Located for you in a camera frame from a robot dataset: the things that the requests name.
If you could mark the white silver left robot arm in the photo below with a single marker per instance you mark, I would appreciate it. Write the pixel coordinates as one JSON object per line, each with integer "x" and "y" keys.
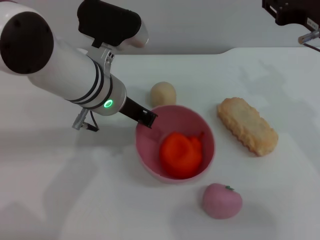
{"x": 57, "y": 67}

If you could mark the toasted bread slice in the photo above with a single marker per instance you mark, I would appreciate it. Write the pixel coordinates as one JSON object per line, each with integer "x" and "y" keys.
{"x": 247, "y": 126}

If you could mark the pink toy peach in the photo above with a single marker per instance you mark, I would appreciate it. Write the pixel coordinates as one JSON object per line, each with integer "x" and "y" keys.
{"x": 221, "y": 201}

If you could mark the beige round bun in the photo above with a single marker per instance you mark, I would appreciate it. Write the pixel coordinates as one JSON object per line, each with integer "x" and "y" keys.
{"x": 163, "y": 94}

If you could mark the left wrist camera housing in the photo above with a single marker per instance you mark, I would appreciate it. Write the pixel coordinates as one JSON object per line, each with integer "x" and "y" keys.
{"x": 110, "y": 25}

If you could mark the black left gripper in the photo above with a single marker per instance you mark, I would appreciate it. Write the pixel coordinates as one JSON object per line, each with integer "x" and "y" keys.
{"x": 131, "y": 108}

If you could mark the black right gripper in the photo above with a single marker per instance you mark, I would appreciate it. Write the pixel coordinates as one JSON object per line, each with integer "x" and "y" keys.
{"x": 290, "y": 12}

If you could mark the orange toy fruit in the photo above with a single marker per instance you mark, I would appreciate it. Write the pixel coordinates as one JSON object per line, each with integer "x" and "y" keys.
{"x": 181, "y": 156}

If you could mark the pink plastic bowl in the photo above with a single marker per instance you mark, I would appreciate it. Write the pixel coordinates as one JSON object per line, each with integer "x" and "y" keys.
{"x": 152, "y": 147}

